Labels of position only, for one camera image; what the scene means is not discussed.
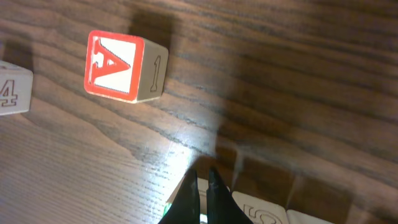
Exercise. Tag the yellow block beside S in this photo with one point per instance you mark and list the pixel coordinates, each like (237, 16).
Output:
(16, 88)

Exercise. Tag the red A block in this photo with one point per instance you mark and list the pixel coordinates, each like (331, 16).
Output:
(124, 67)

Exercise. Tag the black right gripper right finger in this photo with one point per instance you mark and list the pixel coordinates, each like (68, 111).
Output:
(221, 207)

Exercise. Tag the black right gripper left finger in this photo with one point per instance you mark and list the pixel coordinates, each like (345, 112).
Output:
(185, 209)

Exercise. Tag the red E block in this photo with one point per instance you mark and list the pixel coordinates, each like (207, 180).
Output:
(260, 211)

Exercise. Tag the red U block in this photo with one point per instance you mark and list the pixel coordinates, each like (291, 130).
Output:
(296, 217)

